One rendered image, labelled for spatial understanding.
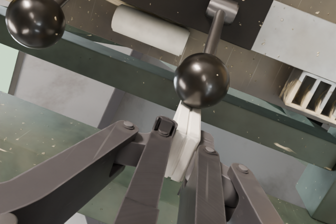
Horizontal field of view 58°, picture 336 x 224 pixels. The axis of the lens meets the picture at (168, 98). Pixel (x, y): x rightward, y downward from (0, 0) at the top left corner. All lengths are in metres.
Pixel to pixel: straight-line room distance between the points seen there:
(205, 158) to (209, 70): 0.06
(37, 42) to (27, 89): 2.65
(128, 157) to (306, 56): 0.22
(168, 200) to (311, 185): 0.24
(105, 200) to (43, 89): 2.54
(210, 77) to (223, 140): 1.88
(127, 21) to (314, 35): 0.18
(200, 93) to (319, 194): 0.33
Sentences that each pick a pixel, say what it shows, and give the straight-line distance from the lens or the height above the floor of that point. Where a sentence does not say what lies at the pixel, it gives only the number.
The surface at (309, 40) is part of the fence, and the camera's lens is 0.32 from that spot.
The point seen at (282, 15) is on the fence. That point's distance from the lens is 0.31.
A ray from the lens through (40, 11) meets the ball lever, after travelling 0.21.
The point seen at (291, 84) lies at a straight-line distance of 0.35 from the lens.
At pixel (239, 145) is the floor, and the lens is 1.98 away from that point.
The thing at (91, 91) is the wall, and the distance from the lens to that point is 3.01.
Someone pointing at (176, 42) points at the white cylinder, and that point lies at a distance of 0.32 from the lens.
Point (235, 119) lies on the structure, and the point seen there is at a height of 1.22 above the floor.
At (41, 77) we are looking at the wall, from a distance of 2.81.
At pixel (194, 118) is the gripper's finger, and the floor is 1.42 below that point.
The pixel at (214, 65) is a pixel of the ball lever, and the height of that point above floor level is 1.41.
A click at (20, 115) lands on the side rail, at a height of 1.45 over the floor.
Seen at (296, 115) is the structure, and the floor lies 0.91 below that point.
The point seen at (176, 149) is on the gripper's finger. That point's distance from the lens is 0.17.
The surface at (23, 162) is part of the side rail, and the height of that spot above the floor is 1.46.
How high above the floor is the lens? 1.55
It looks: 38 degrees down
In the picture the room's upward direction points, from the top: 83 degrees counter-clockwise
